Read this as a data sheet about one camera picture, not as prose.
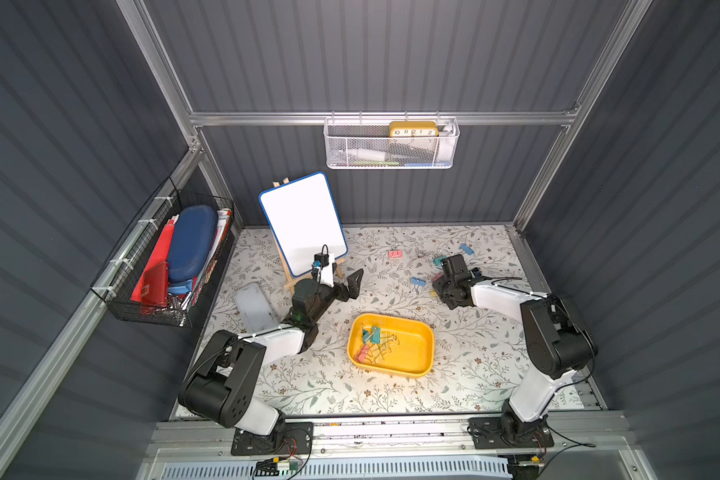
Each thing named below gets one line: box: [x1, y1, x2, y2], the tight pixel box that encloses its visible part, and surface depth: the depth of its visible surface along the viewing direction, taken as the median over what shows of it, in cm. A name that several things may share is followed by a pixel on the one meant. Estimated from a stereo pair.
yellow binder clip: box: [367, 342, 392, 363], surface depth 88 cm
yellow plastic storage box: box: [347, 313, 435, 379], surface depth 90 cm
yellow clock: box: [389, 121, 439, 137], surface depth 90 cm
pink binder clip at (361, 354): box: [354, 345, 370, 363], surface depth 87 cm
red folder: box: [130, 220, 174, 310], surface depth 68 cm
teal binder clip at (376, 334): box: [372, 325, 381, 344], surface depth 91 cm
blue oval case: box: [167, 205, 219, 282], surface depth 75 cm
